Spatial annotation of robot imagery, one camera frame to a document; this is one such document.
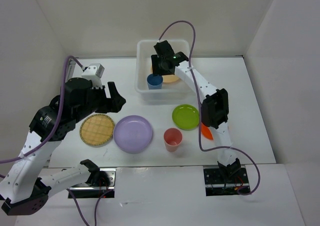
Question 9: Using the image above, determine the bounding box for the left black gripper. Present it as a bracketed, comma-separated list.
[74, 81, 127, 123]

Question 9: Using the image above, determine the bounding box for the blue plastic cup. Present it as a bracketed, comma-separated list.
[146, 74, 163, 90]

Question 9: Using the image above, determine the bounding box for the beige plastic plate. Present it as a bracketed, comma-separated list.
[150, 66, 180, 84]

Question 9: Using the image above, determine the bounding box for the pink plastic cup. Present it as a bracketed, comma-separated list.
[163, 128, 183, 153]

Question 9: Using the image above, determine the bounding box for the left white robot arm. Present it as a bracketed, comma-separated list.
[0, 77, 126, 216]

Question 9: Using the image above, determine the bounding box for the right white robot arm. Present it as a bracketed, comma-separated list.
[151, 40, 241, 184]

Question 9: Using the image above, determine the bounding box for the clear plastic bin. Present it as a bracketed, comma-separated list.
[134, 39, 194, 104]

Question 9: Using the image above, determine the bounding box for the round bamboo tray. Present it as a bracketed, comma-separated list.
[79, 113, 115, 147]

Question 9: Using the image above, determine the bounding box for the purple plastic plate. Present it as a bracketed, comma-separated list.
[113, 115, 153, 154]

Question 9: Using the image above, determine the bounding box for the green plastic plate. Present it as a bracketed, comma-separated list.
[171, 104, 200, 131]

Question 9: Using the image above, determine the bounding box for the orange plastic plate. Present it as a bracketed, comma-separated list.
[201, 123, 214, 141]

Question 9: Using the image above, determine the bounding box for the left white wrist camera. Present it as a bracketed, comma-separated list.
[81, 63, 105, 88]

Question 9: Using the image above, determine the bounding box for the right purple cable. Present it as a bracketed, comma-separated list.
[157, 20, 261, 196]

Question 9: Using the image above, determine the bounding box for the purple cable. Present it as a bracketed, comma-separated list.
[157, 20, 261, 196]
[0, 55, 115, 226]

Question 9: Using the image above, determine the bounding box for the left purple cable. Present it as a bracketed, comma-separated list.
[0, 55, 115, 226]

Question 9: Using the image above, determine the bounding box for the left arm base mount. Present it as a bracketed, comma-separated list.
[69, 168, 117, 199]

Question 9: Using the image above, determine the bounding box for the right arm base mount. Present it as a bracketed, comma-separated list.
[203, 165, 251, 197]

